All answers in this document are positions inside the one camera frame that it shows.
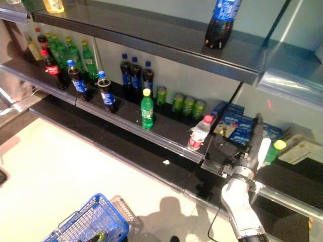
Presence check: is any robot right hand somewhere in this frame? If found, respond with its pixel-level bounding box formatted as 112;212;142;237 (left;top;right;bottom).
238;112;272;175

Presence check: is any green bottle yellow cap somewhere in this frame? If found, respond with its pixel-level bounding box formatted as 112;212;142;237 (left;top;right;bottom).
65;36;82;71
81;40;98;81
261;139;287;167
140;88;154;131
45;32;55;51
51;34;68;67

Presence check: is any pale yellow drink bottle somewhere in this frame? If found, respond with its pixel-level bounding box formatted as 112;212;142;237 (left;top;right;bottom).
25;32;43;61

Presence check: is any blue snack box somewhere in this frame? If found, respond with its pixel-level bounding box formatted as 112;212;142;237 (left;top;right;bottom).
228;116;256;146
210;101;227;122
261;123;284;142
222;103;245;125

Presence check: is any gold snack packet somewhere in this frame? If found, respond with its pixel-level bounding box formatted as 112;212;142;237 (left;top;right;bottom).
213;122;238;138

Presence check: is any beige cardboard box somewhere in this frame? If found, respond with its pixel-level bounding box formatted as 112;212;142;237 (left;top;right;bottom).
278;134;319;165

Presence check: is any water bottle red label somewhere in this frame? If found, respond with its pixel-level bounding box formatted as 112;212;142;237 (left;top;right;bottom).
187;115;214;152

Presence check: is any green soda can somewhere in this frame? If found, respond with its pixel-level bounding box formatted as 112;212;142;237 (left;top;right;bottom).
192;100;206;120
182;96;195;116
172;92;185;113
156;86;168;106

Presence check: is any dark middle shelf board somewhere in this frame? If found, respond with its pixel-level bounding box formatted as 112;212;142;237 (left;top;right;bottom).
0;57;323;217

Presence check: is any large cola bottle blue label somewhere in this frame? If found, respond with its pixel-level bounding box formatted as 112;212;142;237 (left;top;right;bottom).
204;0;242;49

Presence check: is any dark upper shelf board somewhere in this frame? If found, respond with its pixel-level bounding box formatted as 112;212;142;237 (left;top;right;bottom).
0;0;323;100

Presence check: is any cola bottle red label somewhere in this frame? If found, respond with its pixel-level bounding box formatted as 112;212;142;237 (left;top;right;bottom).
36;28;50;52
40;49;67;90

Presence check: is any dark green bottle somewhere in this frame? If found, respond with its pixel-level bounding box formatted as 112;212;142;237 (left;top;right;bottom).
21;0;46;13

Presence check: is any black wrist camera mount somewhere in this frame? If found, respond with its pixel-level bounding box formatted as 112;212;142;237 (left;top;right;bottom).
221;150;249;178

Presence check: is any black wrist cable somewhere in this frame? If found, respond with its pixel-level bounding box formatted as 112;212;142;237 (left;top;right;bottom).
207;201;229;240

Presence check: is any blue wire shopping basket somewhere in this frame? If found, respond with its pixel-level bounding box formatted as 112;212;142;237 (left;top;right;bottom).
41;193;130;242

